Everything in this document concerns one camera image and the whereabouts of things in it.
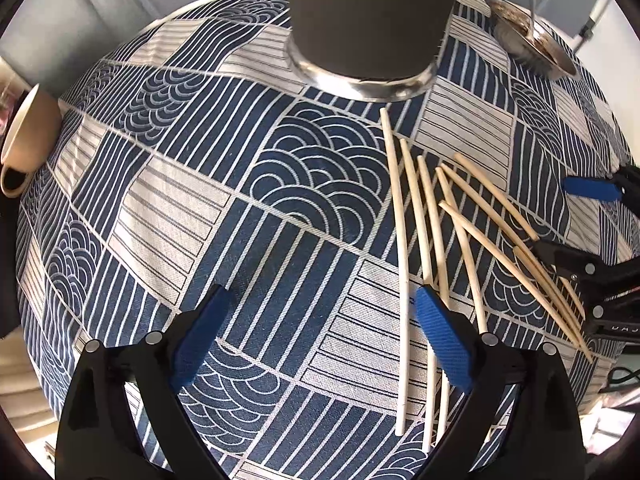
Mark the metal spoon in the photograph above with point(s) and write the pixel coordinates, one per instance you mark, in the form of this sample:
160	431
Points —
533	4

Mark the dark grey chopstick holder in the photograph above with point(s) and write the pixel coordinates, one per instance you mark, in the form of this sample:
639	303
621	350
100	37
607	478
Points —
375	20

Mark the beige ceramic mug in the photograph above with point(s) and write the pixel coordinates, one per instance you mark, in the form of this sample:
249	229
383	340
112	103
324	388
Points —
30	130

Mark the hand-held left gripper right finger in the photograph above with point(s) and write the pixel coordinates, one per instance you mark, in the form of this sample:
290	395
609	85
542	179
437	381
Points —
445	340

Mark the metal bowl with brown sauce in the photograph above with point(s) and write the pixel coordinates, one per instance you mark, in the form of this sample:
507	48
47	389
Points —
520	40

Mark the blue white patterned tablecloth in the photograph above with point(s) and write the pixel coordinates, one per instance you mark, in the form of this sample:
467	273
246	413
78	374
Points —
200	160

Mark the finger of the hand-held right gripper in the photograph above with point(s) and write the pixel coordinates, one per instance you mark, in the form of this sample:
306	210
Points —
592	189
565	259

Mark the bunch of wooden chopsticks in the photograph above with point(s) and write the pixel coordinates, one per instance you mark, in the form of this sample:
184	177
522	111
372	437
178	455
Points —
404	270

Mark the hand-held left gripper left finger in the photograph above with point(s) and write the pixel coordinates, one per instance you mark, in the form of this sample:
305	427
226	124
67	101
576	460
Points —
200	340

